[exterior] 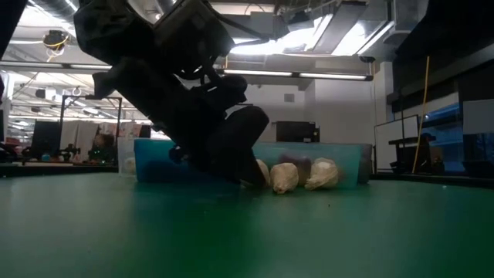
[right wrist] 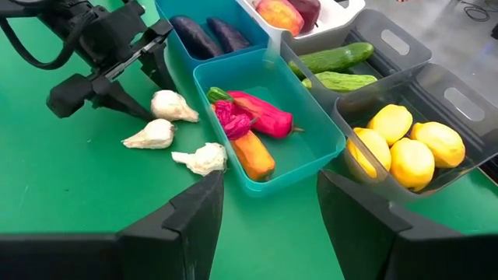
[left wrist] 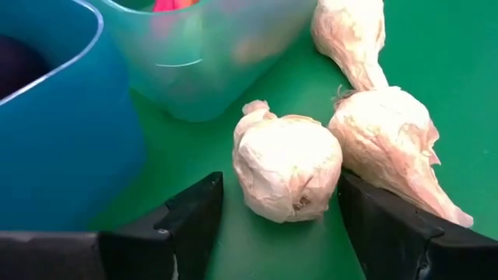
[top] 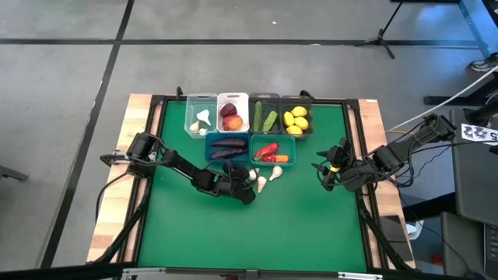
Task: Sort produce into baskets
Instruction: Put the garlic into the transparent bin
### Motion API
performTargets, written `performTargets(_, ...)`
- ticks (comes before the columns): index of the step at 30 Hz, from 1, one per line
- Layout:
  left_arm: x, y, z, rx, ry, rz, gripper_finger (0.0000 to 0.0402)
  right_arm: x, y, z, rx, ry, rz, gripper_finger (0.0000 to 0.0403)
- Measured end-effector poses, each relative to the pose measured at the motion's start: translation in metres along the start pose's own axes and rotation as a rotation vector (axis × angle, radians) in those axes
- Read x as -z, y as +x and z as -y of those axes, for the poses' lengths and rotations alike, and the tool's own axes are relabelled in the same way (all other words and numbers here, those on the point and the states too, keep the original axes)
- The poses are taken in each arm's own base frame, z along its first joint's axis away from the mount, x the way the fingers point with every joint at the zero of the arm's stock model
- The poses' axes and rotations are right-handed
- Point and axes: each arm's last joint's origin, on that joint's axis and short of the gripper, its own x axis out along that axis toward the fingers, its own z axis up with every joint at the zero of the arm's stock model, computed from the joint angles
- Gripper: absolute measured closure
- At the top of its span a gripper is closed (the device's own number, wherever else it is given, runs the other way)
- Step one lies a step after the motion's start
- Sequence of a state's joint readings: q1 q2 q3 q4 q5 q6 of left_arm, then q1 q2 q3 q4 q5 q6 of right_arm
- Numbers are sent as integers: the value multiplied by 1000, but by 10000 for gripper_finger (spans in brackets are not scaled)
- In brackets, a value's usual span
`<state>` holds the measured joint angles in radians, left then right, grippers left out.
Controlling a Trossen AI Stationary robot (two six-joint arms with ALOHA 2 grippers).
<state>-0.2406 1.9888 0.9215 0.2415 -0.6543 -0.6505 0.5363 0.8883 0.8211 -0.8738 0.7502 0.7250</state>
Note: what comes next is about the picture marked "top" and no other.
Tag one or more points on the grey chair leg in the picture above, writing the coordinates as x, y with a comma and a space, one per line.
13, 173

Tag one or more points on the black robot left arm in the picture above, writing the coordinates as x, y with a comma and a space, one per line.
186, 167

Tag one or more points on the person's shoe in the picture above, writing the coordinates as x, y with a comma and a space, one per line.
484, 64

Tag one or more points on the white garlic bulb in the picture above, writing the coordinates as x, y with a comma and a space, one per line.
261, 183
194, 126
254, 174
202, 131
276, 172

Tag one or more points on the black desk leg frame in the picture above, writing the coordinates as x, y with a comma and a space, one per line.
474, 28

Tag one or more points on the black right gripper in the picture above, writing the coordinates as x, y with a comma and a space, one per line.
341, 159

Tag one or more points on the white numbered tag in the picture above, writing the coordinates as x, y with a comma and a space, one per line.
478, 133

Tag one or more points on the black tripod stand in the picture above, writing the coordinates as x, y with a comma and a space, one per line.
380, 39

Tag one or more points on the long red pepper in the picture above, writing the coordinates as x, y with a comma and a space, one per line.
268, 149

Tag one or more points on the small red pepper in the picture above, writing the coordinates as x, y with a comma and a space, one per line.
272, 158
267, 158

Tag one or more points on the white plastic bin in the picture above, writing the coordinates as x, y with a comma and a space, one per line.
243, 105

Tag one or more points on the black keyboard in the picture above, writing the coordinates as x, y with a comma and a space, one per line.
492, 249

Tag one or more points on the blue plastic bin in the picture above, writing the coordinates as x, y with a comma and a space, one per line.
208, 137

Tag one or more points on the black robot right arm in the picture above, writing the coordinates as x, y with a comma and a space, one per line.
400, 151

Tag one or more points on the dark grey plastic bin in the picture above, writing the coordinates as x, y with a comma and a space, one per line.
264, 95
295, 98

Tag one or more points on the green table mat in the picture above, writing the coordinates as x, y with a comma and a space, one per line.
194, 233

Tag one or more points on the black monitor mount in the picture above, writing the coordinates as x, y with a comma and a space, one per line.
484, 114

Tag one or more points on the short light green cucumber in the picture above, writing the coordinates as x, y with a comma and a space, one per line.
269, 121

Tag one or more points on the yellow lemon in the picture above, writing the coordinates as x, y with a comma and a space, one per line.
299, 111
301, 123
288, 118
294, 130

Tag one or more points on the silver frame bracket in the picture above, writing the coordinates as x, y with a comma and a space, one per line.
144, 271
360, 275

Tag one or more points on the small green pepper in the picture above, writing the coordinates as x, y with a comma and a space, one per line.
258, 158

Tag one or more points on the dark grey cabinet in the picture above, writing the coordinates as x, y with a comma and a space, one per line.
476, 183

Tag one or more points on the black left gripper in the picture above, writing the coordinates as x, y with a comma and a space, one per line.
237, 186

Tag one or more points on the clear plastic bin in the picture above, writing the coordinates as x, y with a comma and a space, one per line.
191, 106

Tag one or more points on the white cup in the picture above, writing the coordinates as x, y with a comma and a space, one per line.
416, 231

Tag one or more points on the red orange apple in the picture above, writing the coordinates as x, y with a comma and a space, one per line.
232, 122

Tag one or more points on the long dark green cucumber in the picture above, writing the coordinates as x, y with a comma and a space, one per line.
257, 115

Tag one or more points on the black aluminium rig frame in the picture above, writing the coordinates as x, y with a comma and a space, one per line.
139, 233

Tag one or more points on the white garlic cloves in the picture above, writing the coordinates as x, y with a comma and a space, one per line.
204, 115

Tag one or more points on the small red object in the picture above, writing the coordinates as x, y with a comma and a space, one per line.
438, 260

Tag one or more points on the teal plastic bin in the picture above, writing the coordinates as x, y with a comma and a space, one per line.
290, 142

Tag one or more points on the orange carrot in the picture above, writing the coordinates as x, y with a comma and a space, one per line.
282, 158

